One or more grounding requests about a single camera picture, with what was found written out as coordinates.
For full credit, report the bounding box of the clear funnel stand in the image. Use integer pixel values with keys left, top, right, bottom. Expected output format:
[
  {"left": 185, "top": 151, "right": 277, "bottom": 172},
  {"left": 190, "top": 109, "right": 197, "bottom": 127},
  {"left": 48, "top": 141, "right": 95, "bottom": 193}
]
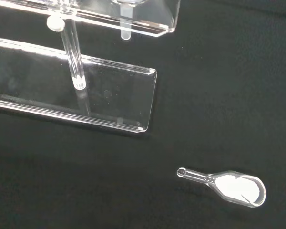
[{"left": 0, "top": 0, "right": 182, "bottom": 135}]

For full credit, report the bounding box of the glass weighing funnel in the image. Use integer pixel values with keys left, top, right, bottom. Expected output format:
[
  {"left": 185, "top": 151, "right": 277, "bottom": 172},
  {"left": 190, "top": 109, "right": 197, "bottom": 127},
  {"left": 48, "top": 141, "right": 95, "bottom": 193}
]
[{"left": 176, "top": 167, "right": 267, "bottom": 208}]

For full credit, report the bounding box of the black cloth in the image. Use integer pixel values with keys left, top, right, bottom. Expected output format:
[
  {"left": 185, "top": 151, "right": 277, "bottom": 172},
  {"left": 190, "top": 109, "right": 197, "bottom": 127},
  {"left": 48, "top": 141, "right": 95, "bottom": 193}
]
[{"left": 0, "top": 0, "right": 286, "bottom": 229}]

